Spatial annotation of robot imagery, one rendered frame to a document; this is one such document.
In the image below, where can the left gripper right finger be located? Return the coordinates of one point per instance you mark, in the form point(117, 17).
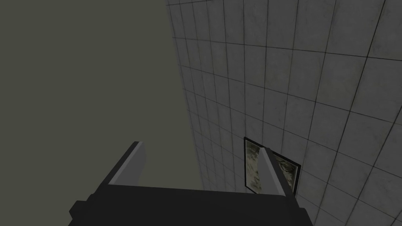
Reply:
point(270, 175)

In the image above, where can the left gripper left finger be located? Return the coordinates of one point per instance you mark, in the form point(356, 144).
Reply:
point(128, 166)

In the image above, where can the black framed wall picture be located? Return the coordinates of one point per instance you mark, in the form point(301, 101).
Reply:
point(251, 169)

